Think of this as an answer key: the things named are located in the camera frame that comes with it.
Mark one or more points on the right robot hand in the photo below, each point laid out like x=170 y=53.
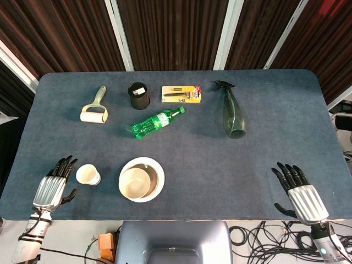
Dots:
x=306 y=203

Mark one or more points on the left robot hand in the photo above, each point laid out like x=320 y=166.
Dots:
x=49 y=192

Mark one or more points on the white paper cup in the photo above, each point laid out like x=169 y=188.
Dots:
x=87 y=174

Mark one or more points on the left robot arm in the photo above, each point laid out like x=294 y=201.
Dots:
x=31 y=236

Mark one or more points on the orange device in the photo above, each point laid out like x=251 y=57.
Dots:
x=105 y=246

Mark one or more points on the black equipment box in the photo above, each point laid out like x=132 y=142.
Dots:
x=343 y=118

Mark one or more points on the beige bowl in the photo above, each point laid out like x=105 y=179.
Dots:
x=154 y=176

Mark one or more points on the blue felt table mat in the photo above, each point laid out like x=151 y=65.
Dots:
x=206 y=165

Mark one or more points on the large white plate bowl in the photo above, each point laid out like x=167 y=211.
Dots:
x=160 y=178

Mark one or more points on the dark green spray bottle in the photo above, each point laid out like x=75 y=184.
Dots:
x=233 y=115

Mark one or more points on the green plastic soda bottle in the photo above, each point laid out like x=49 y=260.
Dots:
x=154 y=123

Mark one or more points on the black cylindrical container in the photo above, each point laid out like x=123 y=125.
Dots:
x=138 y=97

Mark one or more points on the grey blue robot torso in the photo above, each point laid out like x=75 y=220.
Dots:
x=173 y=242

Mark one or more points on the razor in yellow blister pack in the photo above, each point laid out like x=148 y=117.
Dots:
x=181 y=94

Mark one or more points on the white partition post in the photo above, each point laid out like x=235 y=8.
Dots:
x=228 y=33
x=286 y=33
x=16 y=66
x=341 y=96
x=119 y=33

